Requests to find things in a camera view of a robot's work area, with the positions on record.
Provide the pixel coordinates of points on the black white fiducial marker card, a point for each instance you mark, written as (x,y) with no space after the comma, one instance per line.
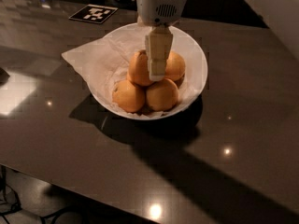
(93,14)

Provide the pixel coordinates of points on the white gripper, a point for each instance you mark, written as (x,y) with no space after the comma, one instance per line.
(157,9)

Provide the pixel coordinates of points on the white tissue paper liner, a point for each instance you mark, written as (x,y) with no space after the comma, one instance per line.
(99,62)

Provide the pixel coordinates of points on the white bowl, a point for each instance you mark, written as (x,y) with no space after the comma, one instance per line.
(194,62)

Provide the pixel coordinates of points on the orange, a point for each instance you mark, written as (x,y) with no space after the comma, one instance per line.
(138,69)
(128,96)
(162,95)
(175,66)

